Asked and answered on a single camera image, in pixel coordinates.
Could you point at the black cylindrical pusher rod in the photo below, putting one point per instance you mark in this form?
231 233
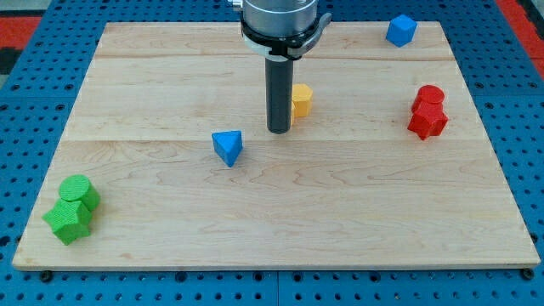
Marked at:
278 78

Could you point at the yellow hexagon block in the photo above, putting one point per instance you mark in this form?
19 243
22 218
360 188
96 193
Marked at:
302 98

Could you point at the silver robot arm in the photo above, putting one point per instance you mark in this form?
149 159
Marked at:
282 31

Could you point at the yellow block behind rod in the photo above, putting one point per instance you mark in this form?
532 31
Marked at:
293 114

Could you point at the blue triangle block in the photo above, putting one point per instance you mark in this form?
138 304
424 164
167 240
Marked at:
228 145

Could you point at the blue cube block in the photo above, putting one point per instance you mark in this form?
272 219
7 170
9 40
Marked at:
401 30

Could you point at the wooden board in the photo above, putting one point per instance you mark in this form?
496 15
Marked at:
348 187

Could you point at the red cylinder block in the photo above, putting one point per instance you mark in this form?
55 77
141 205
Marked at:
428 94

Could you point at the red star block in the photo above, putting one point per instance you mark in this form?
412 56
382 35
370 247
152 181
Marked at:
427 120

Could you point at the green cylinder block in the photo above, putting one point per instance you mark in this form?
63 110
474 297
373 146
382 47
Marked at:
78 187

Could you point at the green star block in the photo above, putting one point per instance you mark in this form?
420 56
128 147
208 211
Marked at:
68 220

